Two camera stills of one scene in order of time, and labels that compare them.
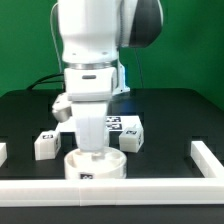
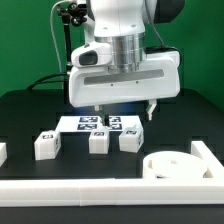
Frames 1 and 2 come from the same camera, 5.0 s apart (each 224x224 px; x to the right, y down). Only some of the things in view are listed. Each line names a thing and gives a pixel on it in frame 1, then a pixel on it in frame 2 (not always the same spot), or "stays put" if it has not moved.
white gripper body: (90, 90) → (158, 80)
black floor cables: (42, 81) stays put
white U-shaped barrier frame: (208, 189) stays put
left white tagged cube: (47, 145) stays put
